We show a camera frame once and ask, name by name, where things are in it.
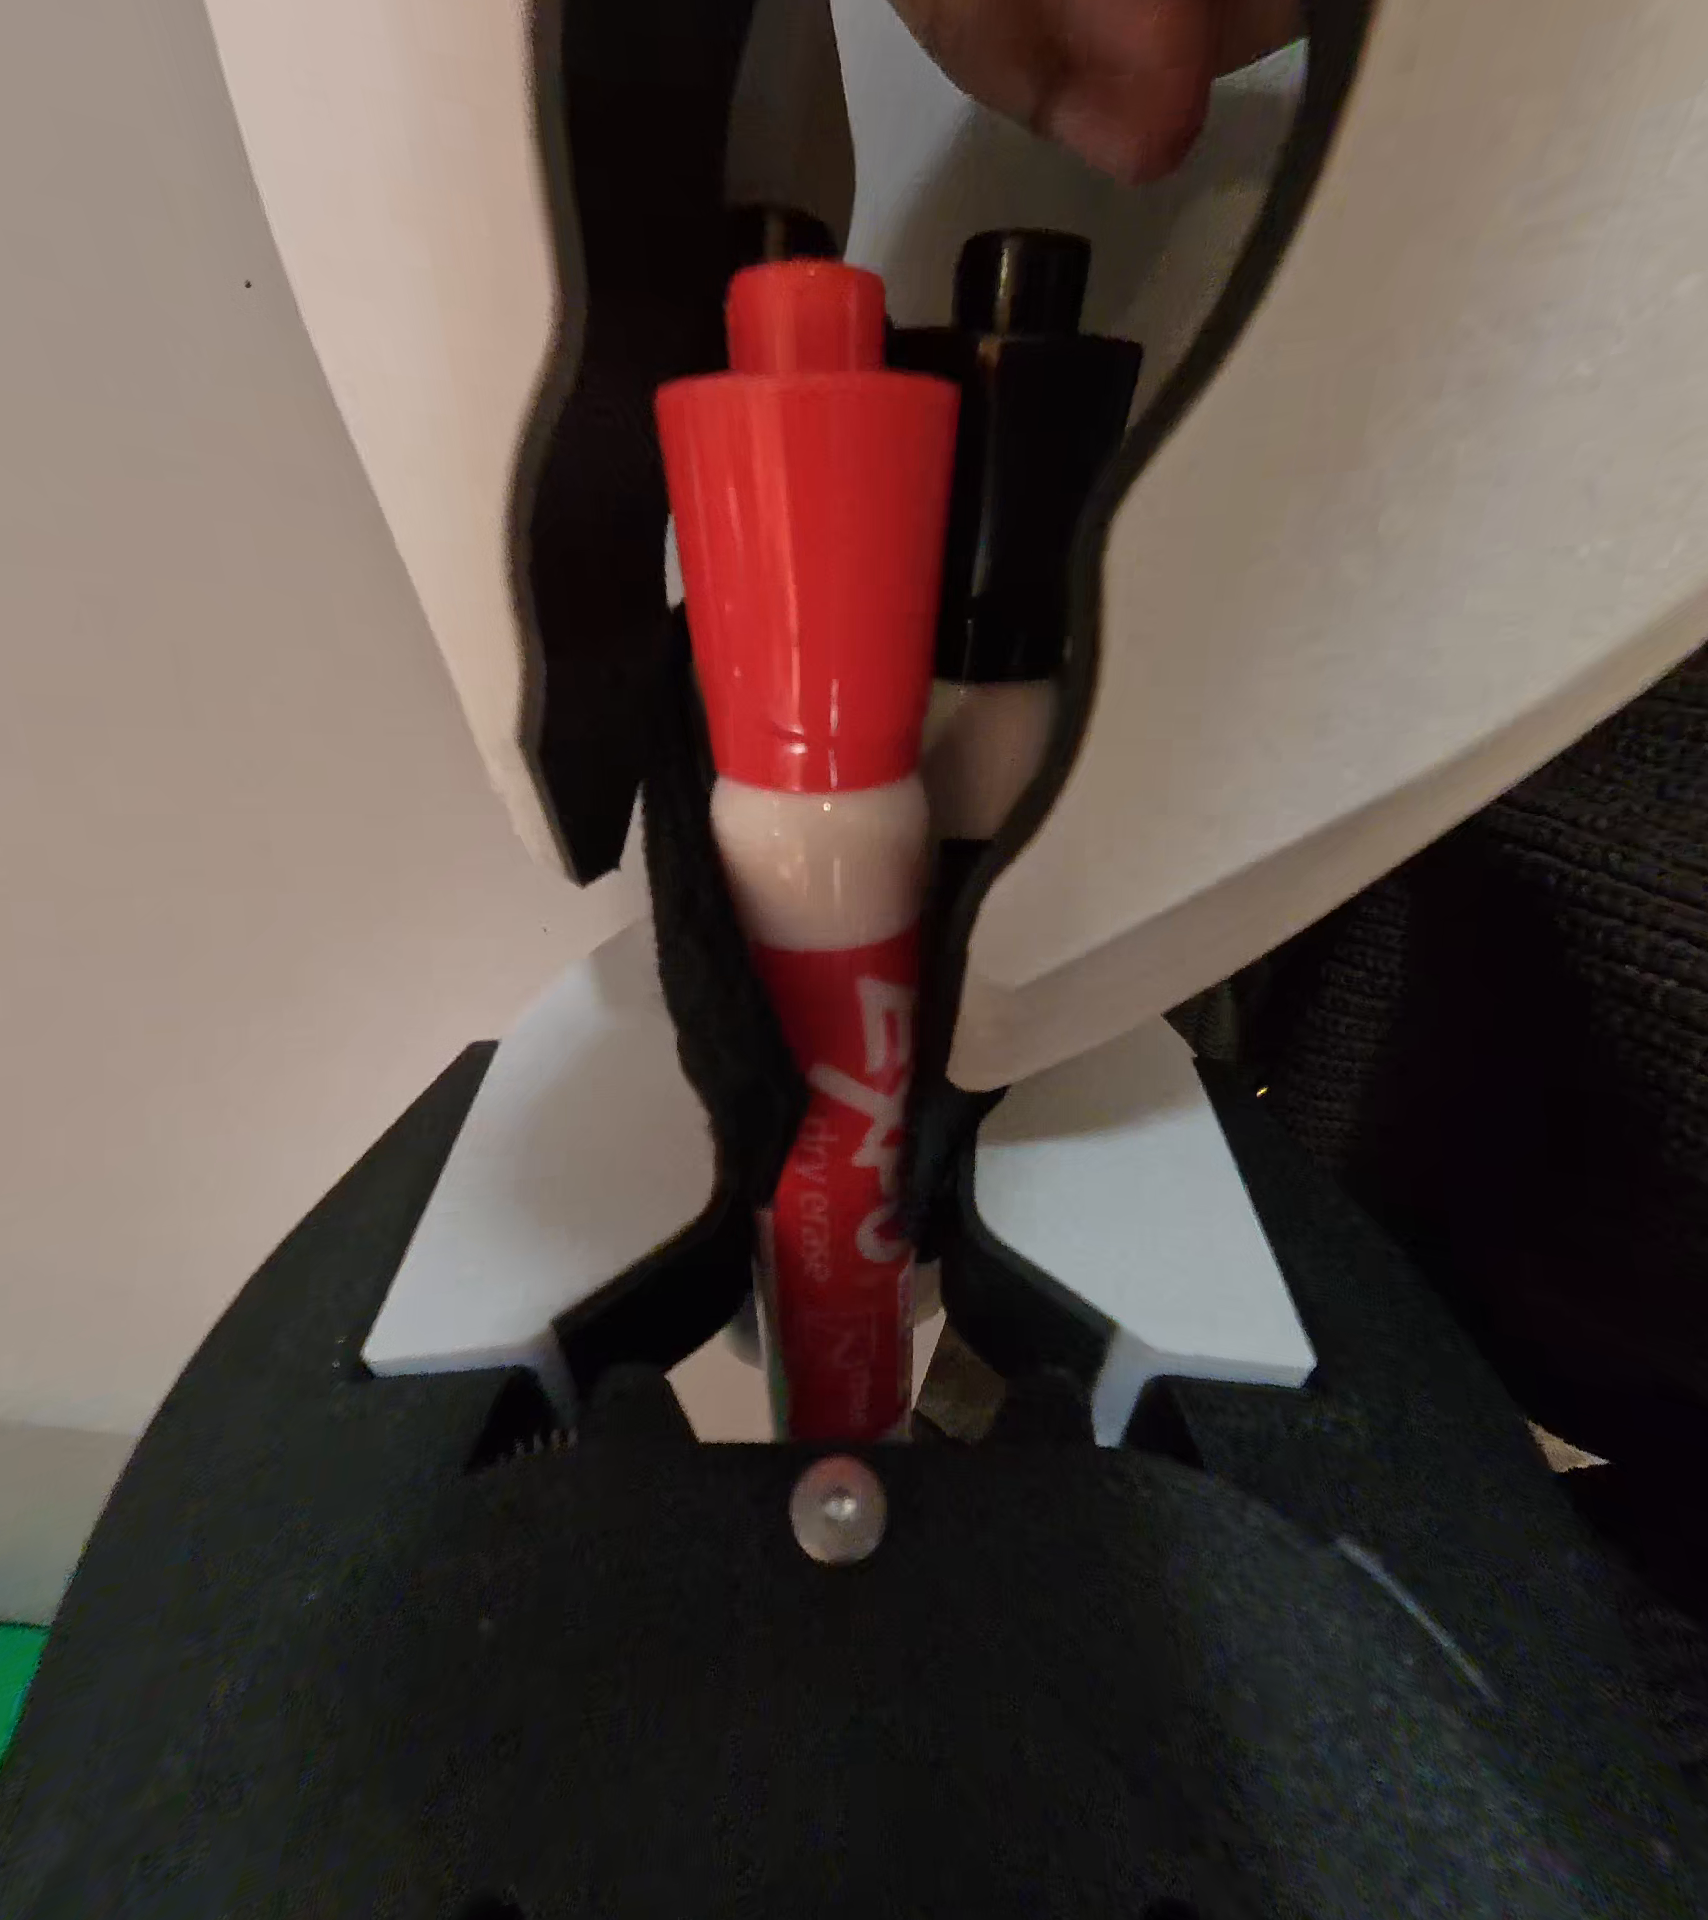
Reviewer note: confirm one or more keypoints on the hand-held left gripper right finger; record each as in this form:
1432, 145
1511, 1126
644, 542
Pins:
1154, 1215

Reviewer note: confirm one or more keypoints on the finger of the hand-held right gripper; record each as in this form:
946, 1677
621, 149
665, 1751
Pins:
1469, 450
375, 301

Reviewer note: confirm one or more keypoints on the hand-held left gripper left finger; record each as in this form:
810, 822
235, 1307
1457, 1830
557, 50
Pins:
539, 1231

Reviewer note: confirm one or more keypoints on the black dry erase marker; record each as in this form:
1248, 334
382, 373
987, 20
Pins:
778, 232
1026, 495

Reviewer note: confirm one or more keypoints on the red dry erase marker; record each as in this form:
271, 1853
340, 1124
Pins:
803, 571

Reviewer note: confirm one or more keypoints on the person's right hand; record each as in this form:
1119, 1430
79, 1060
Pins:
1109, 75

